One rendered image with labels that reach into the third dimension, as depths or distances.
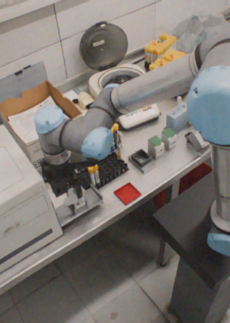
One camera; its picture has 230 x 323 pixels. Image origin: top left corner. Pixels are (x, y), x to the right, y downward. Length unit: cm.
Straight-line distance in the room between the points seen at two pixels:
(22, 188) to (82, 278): 120
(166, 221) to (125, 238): 107
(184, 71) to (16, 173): 51
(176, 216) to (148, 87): 46
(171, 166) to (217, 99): 79
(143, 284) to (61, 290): 45
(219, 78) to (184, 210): 64
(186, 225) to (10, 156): 55
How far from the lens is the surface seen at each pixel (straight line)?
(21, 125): 147
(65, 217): 118
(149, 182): 128
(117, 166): 130
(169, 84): 78
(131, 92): 85
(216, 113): 58
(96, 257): 212
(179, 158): 136
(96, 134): 84
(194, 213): 113
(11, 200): 95
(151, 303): 200
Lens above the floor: 189
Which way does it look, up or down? 49 degrees down
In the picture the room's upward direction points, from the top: 5 degrees counter-clockwise
